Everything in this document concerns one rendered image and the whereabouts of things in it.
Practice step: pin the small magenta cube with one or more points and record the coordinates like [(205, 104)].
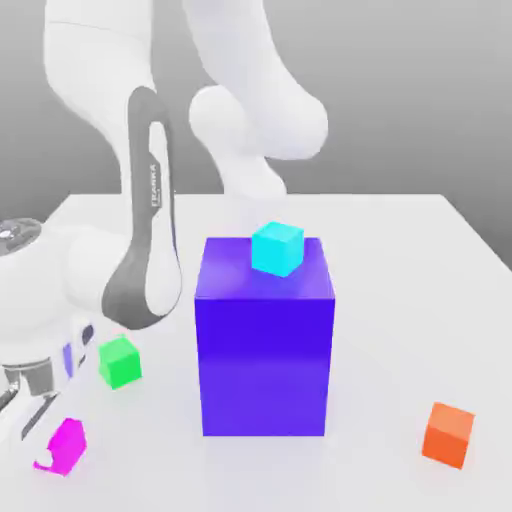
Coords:
[(68, 446)]

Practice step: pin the small orange cube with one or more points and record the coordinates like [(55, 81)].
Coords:
[(447, 436)]

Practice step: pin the large blue box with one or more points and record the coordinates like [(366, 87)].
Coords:
[(264, 360)]

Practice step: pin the small green cube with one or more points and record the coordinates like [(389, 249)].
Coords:
[(120, 362)]

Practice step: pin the small cyan cube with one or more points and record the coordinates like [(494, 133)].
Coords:
[(276, 250)]

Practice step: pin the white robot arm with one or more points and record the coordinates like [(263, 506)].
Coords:
[(96, 96)]

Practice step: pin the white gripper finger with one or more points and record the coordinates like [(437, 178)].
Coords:
[(45, 458)]

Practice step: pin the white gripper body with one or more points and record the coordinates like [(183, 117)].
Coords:
[(28, 416)]

